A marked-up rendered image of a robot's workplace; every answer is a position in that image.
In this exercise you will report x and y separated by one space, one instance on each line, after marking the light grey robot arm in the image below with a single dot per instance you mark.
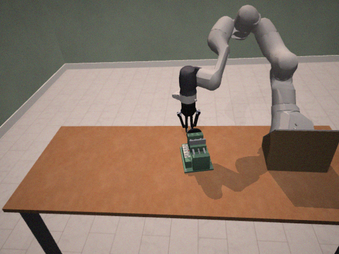
284 111

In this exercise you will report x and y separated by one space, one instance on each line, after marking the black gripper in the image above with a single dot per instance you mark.
188 110

